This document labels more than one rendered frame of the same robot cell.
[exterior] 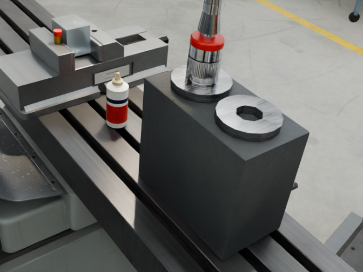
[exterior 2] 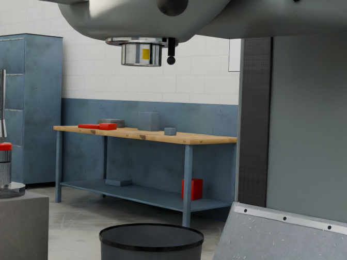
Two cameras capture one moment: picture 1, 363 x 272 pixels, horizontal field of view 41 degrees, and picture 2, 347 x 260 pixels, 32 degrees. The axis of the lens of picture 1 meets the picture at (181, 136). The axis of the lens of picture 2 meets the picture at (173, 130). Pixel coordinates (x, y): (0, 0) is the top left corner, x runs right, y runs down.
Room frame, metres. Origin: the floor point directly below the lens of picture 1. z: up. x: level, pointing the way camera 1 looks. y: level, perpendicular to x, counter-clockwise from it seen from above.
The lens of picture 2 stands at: (1.54, 0.21, 1.24)
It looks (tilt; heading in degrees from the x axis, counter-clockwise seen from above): 3 degrees down; 177
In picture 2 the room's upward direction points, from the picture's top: 2 degrees clockwise
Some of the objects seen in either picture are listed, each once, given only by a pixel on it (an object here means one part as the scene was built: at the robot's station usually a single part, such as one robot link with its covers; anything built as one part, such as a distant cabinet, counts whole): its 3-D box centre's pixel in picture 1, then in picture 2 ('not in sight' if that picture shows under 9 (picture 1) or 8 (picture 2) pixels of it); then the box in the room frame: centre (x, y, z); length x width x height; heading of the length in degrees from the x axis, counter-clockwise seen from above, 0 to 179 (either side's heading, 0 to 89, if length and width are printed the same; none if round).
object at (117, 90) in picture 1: (117, 98); not in sight; (0.76, 0.13, 0.96); 0.04 x 0.04 x 0.11
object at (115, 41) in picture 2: not in sight; (142, 41); (0.83, 0.20, 1.31); 0.09 x 0.09 x 0.01
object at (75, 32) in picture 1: (71, 35); not in sight; (0.88, 0.24, 1.01); 0.06 x 0.05 x 0.06; 43
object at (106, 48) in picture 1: (95, 39); not in sight; (0.92, 0.20, 0.99); 0.12 x 0.06 x 0.04; 43
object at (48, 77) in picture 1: (85, 56); not in sight; (0.90, 0.22, 0.96); 0.35 x 0.15 x 0.11; 133
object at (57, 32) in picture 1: (58, 36); not in sight; (0.84, 0.26, 1.02); 0.02 x 0.02 x 0.03
